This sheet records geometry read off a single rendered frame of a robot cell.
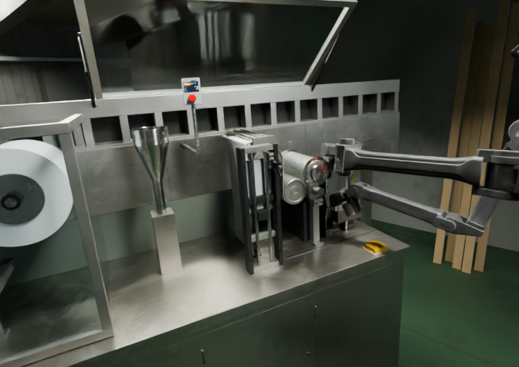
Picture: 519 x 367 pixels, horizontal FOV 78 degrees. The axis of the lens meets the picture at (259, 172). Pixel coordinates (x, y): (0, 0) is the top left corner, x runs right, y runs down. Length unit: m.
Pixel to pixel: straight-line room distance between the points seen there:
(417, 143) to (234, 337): 2.98
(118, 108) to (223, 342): 1.07
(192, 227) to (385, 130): 1.38
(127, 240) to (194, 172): 0.46
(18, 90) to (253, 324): 6.24
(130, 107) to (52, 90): 5.24
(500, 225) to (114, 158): 3.45
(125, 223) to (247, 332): 0.77
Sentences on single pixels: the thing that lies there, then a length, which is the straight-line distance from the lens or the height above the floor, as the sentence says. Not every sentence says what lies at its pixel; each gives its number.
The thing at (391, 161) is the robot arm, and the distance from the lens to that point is 0.85.
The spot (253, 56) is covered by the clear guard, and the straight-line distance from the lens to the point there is 1.59.
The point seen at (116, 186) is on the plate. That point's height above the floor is 1.26.
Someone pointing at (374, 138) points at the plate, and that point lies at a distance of 2.23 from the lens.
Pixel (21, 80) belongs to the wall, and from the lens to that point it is 7.04.
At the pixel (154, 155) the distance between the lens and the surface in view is 1.33.
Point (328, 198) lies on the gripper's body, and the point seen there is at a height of 1.12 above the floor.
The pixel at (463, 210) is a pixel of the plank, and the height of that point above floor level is 0.51.
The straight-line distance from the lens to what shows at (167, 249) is 1.47.
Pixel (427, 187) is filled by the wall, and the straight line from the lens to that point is 3.90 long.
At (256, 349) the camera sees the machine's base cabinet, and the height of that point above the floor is 0.66.
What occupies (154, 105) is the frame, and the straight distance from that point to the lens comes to 1.59.
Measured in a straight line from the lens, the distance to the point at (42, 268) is 1.16.
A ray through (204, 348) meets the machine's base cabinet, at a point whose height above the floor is 0.76.
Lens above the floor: 1.66
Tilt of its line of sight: 15 degrees down
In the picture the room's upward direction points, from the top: 4 degrees counter-clockwise
